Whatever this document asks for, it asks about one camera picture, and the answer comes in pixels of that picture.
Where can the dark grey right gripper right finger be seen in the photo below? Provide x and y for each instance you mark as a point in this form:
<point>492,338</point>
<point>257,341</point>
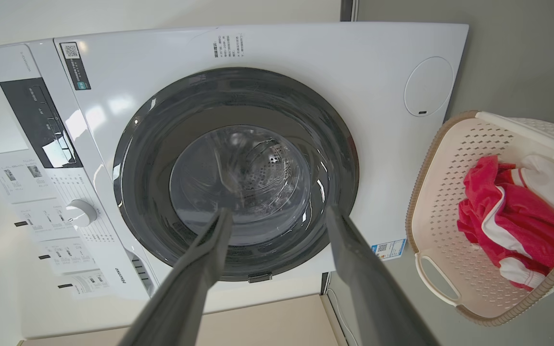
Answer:
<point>368,288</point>

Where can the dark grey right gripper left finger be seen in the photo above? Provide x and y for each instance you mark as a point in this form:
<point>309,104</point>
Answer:
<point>185,283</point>

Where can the cream perforated laundry basket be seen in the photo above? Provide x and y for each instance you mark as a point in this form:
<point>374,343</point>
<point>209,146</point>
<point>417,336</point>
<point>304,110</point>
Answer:
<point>443,202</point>

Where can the blue energy label sticker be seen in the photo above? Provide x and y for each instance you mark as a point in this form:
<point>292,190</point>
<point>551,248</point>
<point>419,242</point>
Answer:
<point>389,249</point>

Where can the white round program knob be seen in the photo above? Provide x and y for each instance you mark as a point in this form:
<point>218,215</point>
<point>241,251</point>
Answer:
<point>81,213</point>

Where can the dark round washing machine door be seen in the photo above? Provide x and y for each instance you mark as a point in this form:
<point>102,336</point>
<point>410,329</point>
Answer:
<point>161,144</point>

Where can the red and white garment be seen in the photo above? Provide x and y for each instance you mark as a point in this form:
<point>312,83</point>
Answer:
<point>522,230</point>

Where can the large printed instruction sheet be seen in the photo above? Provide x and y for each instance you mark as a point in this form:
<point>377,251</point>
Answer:
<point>15,173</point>

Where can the white round filter cover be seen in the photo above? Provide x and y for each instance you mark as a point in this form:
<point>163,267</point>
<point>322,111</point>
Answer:
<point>428,86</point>

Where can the white garment with red trim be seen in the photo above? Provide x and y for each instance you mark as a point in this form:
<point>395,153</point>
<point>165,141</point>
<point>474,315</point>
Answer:
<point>553,182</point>

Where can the black washing machine display panel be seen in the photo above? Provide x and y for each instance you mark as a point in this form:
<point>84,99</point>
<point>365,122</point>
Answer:
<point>36,120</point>

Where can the white front-load washing machine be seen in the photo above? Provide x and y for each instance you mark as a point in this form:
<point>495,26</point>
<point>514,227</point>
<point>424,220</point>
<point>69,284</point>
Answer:
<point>306,53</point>

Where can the black QR code sticker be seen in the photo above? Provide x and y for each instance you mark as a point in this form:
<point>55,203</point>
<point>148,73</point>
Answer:
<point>76,65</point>

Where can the dark grey door frame strip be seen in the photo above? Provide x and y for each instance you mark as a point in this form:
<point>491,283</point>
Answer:
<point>348,9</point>

